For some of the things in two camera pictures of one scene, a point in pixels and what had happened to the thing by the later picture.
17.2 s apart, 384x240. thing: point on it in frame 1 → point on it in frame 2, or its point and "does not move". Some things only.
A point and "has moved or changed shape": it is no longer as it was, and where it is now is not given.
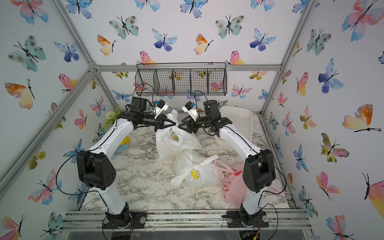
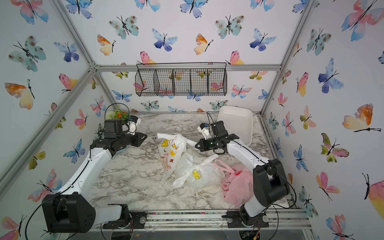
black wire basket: x=181 y=79 does not move
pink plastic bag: x=233 y=184 does not move
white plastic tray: x=241 y=119 does not move
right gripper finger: x=187 y=122 → x=202 y=142
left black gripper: x=164 y=124 → x=138 y=140
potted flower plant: x=111 y=116 does not move
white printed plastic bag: x=170 y=140 has moved or changed shape
